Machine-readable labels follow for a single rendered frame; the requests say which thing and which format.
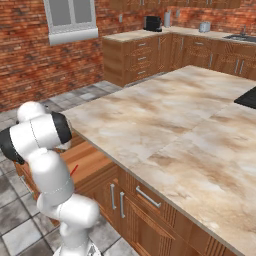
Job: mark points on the white framed window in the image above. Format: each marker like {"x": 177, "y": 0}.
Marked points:
{"x": 71, "y": 20}

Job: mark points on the black coffee machine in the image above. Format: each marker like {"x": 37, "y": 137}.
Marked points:
{"x": 153, "y": 23}

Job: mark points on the steel tap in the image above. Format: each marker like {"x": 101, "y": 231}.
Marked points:
{"x": 243, "y": 30}

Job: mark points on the wooden cupboard door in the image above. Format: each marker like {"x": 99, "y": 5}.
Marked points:
{"x": 143, "y": 235}
{"x": 98, "y": 196}

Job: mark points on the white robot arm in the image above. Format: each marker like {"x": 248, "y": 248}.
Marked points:
{"x": 50, "y": 173}

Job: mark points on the silver toaster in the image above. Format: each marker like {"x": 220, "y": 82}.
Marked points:
{"x": 204, "y": 27}

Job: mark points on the grey wall socket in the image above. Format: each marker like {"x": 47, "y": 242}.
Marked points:
{"x": 120, "y": 18}
{"x": 178, "y": 13}

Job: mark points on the wooden drawer front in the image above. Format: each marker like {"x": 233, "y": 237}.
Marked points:
{"x": 200, "y": 240}
{"x": 130, "y": 181}

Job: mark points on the black hob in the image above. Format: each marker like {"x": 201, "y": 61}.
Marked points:
{"x": 248, "y": 98}

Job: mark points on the red straw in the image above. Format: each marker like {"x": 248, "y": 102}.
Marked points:
{"x": 74, "y": 169}

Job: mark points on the wooden base cupboard run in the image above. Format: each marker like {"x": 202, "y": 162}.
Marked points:
{"x": 133, "y": 60}

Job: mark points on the steel sink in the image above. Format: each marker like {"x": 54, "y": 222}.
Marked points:
{"x": 240, "y": 38}

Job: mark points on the grey canister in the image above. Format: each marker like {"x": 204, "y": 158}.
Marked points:
{"x": 167, "y": 20}

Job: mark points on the open wooden drawer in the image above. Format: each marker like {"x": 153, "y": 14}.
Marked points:
{"x": 87, "y": 159}

